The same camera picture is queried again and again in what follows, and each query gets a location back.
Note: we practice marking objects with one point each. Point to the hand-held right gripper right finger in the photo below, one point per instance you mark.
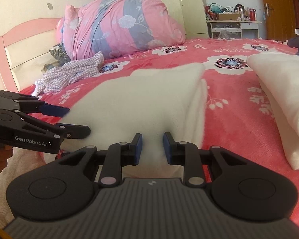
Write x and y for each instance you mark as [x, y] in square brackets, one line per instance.
[167, 147]

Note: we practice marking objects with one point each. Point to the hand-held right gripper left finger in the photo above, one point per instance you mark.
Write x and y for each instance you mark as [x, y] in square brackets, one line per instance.
[139, 148]

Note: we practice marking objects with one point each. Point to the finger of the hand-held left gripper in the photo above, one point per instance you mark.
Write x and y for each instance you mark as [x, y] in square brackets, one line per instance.
[74, 132]
[54, 110]

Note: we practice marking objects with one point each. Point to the white fleece garment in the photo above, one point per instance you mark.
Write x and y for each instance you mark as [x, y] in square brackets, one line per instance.
[139, 99]

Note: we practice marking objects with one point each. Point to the lilac checkered garment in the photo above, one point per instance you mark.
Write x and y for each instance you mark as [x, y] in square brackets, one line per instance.
[69, 74]

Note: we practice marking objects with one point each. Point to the plaid pillow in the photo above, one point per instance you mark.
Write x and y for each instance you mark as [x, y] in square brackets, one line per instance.
[52, 67]

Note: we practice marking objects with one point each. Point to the dark floral pillow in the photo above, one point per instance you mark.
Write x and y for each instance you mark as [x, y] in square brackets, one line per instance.
[59, 53]

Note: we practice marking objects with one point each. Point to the person's fluffy clothing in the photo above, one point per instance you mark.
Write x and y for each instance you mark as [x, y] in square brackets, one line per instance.
[15, 191]

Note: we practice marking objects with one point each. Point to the pink and cream headboard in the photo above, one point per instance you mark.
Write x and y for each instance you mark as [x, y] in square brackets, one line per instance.
[17, 47]

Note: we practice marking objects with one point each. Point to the red floral blanket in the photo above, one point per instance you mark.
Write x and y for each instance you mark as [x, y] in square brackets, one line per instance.
[234, 109]

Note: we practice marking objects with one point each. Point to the pink grey floral duvet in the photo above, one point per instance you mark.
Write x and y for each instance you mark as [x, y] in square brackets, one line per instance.
[119, 27]

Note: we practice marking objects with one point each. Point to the cream folded garment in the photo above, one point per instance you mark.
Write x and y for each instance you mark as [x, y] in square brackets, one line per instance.
[284, 99]

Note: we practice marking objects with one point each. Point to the clear plastic bag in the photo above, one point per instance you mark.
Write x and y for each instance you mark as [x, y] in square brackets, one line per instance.
[228, 34]

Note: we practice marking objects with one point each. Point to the cream wardrobe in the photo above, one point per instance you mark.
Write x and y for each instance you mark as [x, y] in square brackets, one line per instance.
[169, 7]

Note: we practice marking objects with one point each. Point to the cardboard box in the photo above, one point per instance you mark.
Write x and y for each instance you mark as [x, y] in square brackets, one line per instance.
[228, 17]

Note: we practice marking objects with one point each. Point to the white desk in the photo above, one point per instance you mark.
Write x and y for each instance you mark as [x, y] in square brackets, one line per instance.
[249, 26]

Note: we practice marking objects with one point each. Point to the teal plastic item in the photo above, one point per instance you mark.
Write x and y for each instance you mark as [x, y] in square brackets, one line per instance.
[216, 8]

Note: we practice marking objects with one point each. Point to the red bottle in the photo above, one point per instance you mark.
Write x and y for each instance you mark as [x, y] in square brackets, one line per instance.
[252, 15]

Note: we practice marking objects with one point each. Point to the black cap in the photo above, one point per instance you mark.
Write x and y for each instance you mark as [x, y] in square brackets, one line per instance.
[239, 6]

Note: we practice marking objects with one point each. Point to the wooden door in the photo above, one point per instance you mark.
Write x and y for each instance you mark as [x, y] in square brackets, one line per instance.
[281, 10]

